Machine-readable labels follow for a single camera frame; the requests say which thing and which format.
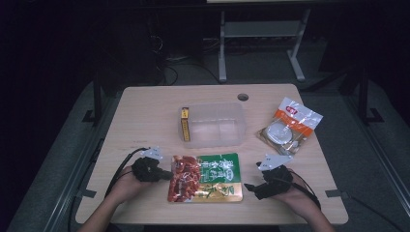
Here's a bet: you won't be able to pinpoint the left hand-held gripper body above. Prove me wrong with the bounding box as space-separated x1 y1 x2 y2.
131 145 168 184

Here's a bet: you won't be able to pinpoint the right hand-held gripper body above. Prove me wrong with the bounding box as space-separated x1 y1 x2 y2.
253 153 295 201

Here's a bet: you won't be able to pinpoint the green and gold snack packet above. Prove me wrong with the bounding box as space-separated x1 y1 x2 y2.
166 152 244 203

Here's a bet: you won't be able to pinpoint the small brown snack packet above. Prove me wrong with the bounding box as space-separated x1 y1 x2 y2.
180 106 192 143

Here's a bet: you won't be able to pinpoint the clear plastic container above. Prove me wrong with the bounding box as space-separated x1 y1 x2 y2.
177 101 248 150

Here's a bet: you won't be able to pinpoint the person's right hand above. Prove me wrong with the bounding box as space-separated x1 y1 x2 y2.
273 167 322 216

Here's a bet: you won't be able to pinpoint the person's left hand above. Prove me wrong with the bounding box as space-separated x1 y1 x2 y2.
105 164 154 206

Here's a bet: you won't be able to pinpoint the orange and white clear packet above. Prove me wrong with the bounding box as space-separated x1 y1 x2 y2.
256 96 324 157

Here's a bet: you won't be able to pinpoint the black metal stand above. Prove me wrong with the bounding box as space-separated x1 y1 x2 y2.
81 72 104 126
356 66 385 127

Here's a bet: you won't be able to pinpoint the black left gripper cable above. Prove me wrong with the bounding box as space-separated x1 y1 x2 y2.
103 146 151 198

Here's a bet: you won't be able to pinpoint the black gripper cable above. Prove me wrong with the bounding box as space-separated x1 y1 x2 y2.
289 169 323 211
103 146 151 198

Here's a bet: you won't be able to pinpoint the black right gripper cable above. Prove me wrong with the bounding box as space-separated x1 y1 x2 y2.
289 169 323 211

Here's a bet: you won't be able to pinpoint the dark table edge bracket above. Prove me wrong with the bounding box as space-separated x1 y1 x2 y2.
324 189 350 199
76 188 98 199

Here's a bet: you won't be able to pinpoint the black floor cable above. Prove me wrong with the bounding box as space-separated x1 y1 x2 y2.
348 195 405 232

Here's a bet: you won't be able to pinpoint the black floor cables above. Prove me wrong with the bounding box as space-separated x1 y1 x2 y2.
148 30 224 86

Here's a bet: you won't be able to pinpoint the white metal table frame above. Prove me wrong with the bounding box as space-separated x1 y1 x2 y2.
218 8 312 83

